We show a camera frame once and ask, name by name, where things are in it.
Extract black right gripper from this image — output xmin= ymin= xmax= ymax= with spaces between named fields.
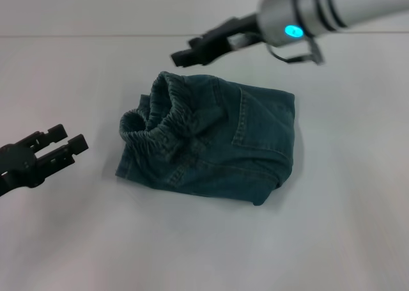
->
xmin=170 ymin=12 xmax=268 ymax=68

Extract blue denim shorts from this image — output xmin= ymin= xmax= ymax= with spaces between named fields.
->
xmin=114 ymin=70 xmax=297 ymax=208

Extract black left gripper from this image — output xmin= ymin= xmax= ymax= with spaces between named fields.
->
xmin=0 ymin=123 xmax=90 ymax=196

